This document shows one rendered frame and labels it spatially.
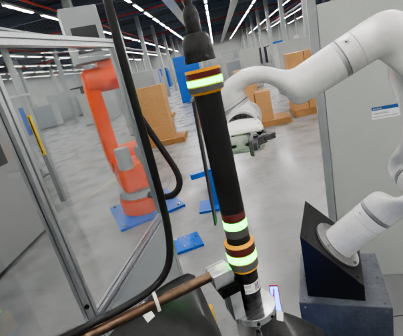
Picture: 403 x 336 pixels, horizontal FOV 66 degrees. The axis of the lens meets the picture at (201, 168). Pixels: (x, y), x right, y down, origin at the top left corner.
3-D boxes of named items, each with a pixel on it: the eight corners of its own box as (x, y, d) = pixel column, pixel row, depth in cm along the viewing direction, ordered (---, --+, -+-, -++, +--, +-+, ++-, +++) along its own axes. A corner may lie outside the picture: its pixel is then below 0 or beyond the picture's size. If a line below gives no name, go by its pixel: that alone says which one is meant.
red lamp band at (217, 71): (194, 80, 34) (193, 74, 34) (181, 82, 38) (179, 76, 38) (228, 72, 36) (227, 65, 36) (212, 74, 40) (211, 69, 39)
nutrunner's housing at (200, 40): (252, 335, 46) (178, 5, 32) (239, 319, 50) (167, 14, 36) (273, 323, 48) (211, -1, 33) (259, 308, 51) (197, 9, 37)
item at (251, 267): (238, 277, 43) (236, 270, 42) (223, 262, 47) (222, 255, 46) (264, 264, 44) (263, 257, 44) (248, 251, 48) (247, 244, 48)
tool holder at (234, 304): (233, 343, 43) (219, 286, 40) (212, 311, 49) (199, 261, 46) (285, 313, 46) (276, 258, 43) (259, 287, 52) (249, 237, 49)
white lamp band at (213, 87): (197, 95, 35) (195, 88, 35) (184, 95, 39) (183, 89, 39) (231, 85, 36) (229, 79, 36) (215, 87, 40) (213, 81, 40)
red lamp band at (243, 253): (235, 262, 42) (233, 254, 42) (220, 248, 46) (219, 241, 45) (261, 249, 43) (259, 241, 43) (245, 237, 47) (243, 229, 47)
